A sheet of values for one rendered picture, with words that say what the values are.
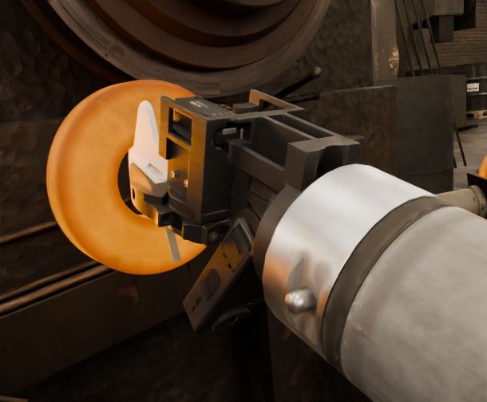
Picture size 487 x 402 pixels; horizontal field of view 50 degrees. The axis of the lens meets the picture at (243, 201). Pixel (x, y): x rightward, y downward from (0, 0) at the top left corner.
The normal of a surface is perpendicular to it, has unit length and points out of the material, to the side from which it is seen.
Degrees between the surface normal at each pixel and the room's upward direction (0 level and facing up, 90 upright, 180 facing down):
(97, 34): 90
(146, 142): 89
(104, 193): 89
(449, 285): 42
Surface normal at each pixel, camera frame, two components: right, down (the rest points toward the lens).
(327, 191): -0.26, -0.74
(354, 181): -0.08, -0.84
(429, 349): -0.73, -0.13
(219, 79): 0.59, 0.12
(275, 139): -0.80, 0.18
